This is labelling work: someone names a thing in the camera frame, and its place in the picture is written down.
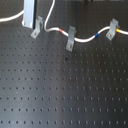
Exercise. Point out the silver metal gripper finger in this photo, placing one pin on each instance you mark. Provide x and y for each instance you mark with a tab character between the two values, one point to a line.
29	13

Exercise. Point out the middle grey cable clip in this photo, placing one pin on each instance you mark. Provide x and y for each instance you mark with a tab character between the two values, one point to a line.
71	36

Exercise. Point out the right grey cable clip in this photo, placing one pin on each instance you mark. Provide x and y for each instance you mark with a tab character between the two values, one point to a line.
114	25

